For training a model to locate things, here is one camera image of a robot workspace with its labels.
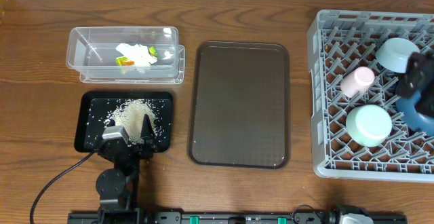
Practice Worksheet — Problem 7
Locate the white rice pile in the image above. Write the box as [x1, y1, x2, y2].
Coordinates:
[83, 98, 172, 152]

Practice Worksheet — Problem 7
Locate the light blue bowl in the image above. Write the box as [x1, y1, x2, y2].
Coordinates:
[376, 37, 420, 73]

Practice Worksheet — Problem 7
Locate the dark blue plate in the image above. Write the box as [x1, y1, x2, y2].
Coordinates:
[396, 92, 434, 136]

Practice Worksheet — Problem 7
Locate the yellow snack wrapper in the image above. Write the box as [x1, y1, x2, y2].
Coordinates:
[115, 45, 159, 75]

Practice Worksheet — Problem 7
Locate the pink cup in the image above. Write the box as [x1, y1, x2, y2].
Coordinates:
[340, 67, 375, 98]

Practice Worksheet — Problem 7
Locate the mint green bowl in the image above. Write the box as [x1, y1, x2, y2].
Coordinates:
[346, 105, 392, 147]

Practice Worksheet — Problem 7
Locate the white tissue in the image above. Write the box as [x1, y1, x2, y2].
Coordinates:
[115, 43, 159, 74]

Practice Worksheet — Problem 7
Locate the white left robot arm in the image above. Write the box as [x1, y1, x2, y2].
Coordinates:
[96, 115, 159, 224]

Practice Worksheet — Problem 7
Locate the grey dishwasher rack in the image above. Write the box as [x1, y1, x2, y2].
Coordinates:
[307, 10, 433, 183]

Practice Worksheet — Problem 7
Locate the black plastic tray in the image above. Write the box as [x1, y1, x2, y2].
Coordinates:
[74, 90, 173, 153]

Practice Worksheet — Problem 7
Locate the clear plastic bin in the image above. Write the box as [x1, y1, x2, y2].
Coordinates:
[66, 26, 185, 83]

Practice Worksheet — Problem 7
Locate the brown serving tray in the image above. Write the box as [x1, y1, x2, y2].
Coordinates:
[187, 41, 291, 170]

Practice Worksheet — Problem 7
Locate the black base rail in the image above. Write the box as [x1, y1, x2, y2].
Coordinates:
[66, 211, 408, 224]

